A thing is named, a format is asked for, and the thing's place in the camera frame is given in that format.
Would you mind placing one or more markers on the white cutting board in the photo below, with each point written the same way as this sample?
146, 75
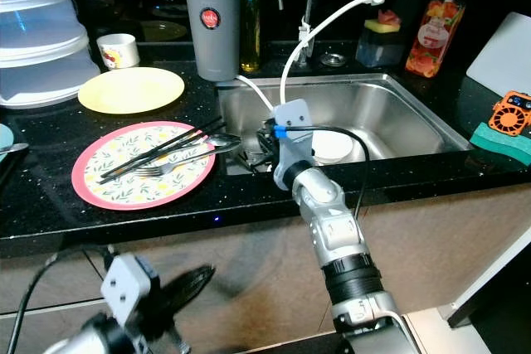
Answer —
506, 57

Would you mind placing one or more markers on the orange soap pump bottle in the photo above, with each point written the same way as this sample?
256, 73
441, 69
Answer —
431, 43

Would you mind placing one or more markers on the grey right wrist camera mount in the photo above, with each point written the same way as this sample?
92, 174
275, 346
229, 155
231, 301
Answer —
294, 151

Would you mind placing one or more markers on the orange mini fan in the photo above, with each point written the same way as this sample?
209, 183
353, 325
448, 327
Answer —
510, 116

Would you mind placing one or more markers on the stacked translucent plastic containers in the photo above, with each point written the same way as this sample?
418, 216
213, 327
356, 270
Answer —
41, 39

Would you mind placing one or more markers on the dark sponge holder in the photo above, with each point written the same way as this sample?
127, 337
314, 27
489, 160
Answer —
379, 51

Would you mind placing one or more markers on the black chopstick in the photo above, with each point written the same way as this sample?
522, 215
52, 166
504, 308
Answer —
158, 148
162, 155

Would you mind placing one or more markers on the teal plate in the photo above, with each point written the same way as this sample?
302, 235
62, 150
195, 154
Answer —
5, 134

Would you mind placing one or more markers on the white printed mug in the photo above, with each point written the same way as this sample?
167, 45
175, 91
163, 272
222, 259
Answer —
118, 53

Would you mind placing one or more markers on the silver metal fork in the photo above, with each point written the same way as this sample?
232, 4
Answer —
148, 172

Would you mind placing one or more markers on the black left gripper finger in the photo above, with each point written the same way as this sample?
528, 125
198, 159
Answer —
192, 314
192, 281

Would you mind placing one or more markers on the green sponge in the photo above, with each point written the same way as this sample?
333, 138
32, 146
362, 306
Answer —
502, 144

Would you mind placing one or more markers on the grey water filter jug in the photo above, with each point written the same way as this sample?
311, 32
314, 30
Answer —
209, 51

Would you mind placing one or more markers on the yellow pink dish sponge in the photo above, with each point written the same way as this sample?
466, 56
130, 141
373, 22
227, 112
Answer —
382, 21

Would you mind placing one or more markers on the round metal strainer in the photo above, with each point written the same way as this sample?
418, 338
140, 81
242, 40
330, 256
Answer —
333, 60

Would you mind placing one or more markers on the pink floral plate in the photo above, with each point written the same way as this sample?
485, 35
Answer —
124, 195

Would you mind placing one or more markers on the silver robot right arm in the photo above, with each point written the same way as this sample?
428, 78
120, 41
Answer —
336, 221

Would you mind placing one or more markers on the white bowl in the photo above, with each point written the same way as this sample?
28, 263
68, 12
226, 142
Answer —
336, 148

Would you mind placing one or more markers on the yellow plate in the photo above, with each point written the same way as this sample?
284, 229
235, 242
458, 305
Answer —
131, 90

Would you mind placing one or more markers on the stainless steel sink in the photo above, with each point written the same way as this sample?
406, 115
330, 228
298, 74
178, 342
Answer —
406, 113

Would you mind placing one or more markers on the green-capped oil bottle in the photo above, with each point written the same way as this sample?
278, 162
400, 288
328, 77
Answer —
250, 39

